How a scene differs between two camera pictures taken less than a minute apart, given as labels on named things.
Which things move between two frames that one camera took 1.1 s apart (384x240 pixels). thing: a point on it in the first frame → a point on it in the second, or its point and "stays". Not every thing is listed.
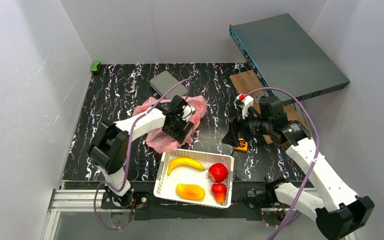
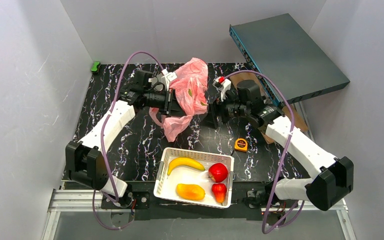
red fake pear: (219, 190) stays
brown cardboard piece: (247, 83) stays
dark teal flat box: (288, 56) stays
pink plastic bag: (158, 141) → (192, 79)
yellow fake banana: (183, 161) stays
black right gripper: (233, 131) → (215, 111)
